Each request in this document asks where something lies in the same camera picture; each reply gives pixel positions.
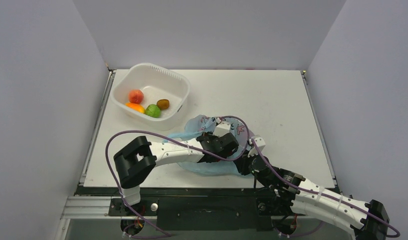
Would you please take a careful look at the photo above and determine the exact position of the orange yellow fake mango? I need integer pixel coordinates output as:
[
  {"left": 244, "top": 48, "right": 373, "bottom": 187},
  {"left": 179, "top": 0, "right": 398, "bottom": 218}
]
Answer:
[{"left": 125, "top": 102, "right": 145, "bottom": 114}]

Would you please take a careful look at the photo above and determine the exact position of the purple cable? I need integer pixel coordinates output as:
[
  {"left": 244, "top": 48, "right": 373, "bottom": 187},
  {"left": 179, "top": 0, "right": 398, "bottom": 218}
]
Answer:
[
  {"left": 251, "top": 137, "right": 401, "bottom": 239},
  {"left": 105, "top": 115, "right": 251, "bottom": 239}
]

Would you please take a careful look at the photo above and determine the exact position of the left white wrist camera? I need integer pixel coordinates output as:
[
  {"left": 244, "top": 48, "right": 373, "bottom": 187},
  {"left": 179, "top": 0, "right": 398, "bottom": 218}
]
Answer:
[{"left": 213, "top": 117, "right": 232, "bottom": 137}]

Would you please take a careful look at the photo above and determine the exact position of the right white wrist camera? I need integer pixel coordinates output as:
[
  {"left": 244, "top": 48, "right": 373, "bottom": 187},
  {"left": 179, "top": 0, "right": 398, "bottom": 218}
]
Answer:
[{"left": 247, "top": 135, "right": 266, "bottom": 158}]

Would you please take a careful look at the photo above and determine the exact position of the red fake peach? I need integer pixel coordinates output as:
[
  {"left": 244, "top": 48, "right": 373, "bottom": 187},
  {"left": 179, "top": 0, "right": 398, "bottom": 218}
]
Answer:
[{"left": 128, "top": 89, "right": 144, "bottom": 104}]

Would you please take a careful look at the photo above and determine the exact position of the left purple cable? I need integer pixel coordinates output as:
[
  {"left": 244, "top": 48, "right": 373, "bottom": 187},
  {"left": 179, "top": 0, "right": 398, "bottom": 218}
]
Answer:
[{"left": 105, "top": 115, "right": 251, "bottom": 239}]

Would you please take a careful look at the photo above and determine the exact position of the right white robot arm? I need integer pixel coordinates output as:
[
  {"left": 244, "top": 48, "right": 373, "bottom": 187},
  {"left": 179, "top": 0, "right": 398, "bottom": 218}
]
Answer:
[{"left": 234, "top": 154, "right": 390, "bottom": 240}]

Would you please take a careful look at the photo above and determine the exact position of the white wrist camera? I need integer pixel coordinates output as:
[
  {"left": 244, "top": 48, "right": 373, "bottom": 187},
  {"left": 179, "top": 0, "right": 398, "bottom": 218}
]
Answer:
[
  {"left": 247, "top": 135, "right": 266, "bottom": 158},
  {"left": 213, "top": 117, "right": 232, "bottom": 137}
]

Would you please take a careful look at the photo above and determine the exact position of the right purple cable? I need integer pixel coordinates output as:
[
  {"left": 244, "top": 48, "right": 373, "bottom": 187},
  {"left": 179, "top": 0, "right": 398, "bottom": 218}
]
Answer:
[{"left": 251, "top": 137, "right": 401, "bottom": 239}]

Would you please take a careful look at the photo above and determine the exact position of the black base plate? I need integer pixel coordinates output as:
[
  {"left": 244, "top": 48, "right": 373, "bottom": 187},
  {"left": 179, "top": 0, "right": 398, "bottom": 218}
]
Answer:
[{"left": 94, "top": 187, "right": 298, "bottom": 235}]

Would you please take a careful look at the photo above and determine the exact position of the brown fake kiwi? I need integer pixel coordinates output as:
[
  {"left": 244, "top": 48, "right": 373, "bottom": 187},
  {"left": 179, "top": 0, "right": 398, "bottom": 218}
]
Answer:
[{"left": 156, "top": 99, "right": 170, "bottom": 110}]

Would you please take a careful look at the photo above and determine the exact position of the light blue plastic bag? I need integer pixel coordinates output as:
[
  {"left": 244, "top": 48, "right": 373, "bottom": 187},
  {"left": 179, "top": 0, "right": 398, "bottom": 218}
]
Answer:
[{"left": 168, "top": 114, "right": 254, "bottom": 176}]

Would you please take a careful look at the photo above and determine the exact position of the white plastic basket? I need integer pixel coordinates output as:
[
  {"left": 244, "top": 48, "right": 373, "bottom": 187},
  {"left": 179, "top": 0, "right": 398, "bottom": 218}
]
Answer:
[{"left": 110, "top": 63, "right": 191, "bottom": 131}]

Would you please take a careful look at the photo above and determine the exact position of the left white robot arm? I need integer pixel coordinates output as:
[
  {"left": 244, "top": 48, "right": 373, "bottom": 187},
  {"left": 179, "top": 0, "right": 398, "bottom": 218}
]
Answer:
[{"left": 113, "top": 132, "right": 242, "bottom": 215}]

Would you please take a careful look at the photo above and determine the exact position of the green fake fruit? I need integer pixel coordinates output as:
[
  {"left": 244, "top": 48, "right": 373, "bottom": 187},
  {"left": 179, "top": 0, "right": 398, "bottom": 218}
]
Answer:
[{"left": 145, "top": 104, "right": 161, "bottom": 118}]

